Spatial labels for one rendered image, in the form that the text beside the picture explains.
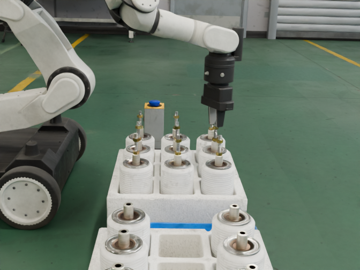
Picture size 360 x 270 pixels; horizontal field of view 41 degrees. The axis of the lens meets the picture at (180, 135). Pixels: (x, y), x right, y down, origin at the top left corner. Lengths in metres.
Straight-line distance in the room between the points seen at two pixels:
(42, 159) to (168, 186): 0.42
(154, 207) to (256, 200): 0.53
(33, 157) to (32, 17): 0.43
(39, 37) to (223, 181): 0.74
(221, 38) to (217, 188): 0.42
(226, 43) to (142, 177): 0.44
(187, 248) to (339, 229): 0.63
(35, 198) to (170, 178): 0.44
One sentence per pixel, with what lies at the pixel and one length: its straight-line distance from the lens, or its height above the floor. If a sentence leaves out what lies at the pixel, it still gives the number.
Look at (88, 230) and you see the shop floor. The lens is 1.56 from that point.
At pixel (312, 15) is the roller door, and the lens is 6.63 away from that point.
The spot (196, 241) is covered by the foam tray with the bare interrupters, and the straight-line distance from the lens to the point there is 1.18.
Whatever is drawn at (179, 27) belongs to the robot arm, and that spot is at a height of 0.63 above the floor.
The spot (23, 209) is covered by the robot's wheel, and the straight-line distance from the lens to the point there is 1.57.
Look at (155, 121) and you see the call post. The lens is 1.73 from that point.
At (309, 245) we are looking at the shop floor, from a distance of 1.54.
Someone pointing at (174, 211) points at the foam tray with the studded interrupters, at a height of 0.14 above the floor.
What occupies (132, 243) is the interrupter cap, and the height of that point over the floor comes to 0.25.
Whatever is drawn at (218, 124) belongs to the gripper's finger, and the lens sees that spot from 1.45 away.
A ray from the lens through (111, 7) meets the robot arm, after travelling 1.33.
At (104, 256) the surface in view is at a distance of 0.97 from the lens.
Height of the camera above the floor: 0.77
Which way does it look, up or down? 18 degrees down
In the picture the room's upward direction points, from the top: 2 degrees clockwise
